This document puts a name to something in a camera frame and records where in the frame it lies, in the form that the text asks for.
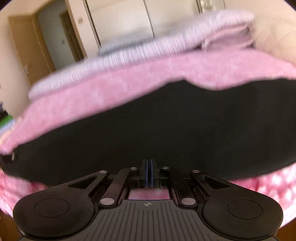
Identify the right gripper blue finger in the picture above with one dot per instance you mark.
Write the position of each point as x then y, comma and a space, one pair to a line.
145, 172
154, 174

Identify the black garment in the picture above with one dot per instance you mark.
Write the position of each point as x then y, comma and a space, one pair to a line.
241, 132

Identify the pink floral blanket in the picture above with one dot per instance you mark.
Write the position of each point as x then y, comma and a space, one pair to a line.
214, 70

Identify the cream wardrobe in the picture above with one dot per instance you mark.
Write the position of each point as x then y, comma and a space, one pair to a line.
100, 21

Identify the wooden door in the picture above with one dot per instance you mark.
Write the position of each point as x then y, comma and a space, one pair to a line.
31, 46

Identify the striped lilac folded quilt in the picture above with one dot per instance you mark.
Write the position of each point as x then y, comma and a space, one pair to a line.
201, 30

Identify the glass shelf with items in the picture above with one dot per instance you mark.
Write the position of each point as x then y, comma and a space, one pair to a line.
210, 5

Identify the white quilted pillow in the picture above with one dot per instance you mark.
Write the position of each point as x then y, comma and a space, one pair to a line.
275, 37

